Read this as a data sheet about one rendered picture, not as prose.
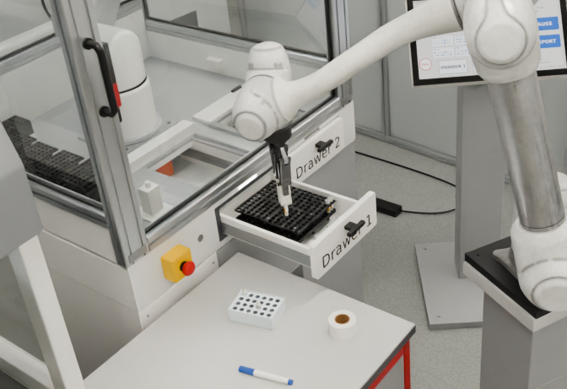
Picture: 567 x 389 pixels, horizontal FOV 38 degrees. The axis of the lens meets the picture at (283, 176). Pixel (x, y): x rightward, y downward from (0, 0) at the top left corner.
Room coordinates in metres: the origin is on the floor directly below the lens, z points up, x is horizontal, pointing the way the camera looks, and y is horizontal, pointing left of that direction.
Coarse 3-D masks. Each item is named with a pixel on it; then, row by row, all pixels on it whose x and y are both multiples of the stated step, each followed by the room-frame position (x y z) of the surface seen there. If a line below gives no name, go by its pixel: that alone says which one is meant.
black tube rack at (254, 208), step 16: (256, 192) 1.99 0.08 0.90; (272, 192) 1.98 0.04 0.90; (304, 192) 1.97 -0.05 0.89; (240, 208) 1.91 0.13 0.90; (256, 208) 1.90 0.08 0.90; (272, 208) 1.89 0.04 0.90; (288, 208) 1.89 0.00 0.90; (304, 208) 1.88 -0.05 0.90; (256, 224) 1.87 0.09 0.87; (272, 224) 1.83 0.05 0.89; (288, 224) 1.85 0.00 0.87; (320, 224) 1.84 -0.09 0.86
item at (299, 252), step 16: (272, 176) 2.08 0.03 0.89; (320, 192) 1.97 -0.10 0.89; (224, 208) 1.93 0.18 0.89; (336, 208) 1.93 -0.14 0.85; (224, 224) 1.89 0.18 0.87; (240, 224) 1.85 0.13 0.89; (256, 240) 1.81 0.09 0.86; (272, 240) 1.78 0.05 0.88; (288, 240) 1.75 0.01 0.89; (304, 240) 1.82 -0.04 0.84; (288, 256) 1.74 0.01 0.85; (304, 256) 1.71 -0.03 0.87
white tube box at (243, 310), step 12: (240, 300) 1.64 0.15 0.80; (252, 300) 1.64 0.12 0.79; (264, 300) 1.63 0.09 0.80; (276, 300) 1.63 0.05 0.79; (228, 312) 1.61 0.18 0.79; (240, 312) 1.60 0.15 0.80; (252, 312) 1.59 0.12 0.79; (264, 312) 1.59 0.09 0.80; (276, 312) 1.58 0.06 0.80; (252, 324) 1.58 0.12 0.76; (264, 324) 1.57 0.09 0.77; (276, 324) 1.58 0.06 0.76
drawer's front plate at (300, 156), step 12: (336, 120) 2.31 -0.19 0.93; (324, 132) 2.25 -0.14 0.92; (336, 132) 2.30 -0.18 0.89; (312, 144) 2.20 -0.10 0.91; (336, 144) 2.29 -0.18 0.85; (300, 156) 2.15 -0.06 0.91; (312, 156) 2.20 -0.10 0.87; (324, 156) 2.24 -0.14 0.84; (300, 168) 2.15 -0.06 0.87; (312, 168) 2.19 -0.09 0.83; (300, 180) 2.14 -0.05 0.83
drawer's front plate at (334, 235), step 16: (368, 192) 1.88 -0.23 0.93; (352, 208) 1.81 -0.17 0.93; (368, 208) 1.85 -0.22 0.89; (336, 224) 1.74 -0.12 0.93; (320, 240) 1.68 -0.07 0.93; (336, 240) 1.73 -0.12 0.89; (352, 240) 1.79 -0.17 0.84; (320, 256) 1.68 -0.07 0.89; (336, 256) 1.73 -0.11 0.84; (320, 272) 1.67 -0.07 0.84
